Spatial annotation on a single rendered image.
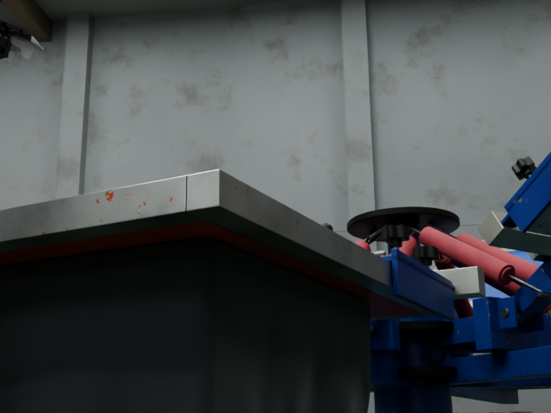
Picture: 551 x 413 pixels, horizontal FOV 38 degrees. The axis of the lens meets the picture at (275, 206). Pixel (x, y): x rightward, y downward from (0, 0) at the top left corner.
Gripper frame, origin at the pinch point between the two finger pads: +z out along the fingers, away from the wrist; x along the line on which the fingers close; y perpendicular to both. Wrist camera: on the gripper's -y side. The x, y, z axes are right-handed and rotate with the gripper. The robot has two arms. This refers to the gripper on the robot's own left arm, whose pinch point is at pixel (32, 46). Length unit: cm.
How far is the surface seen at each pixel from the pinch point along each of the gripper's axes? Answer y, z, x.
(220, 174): 55, -58, 110
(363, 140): -214, 677, -270
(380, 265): 56, -14, 106
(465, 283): 52, 23, 105
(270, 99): -266, 645, -389
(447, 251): 38, 65, 85
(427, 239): 35, 67, 78
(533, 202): 37, 26, 116
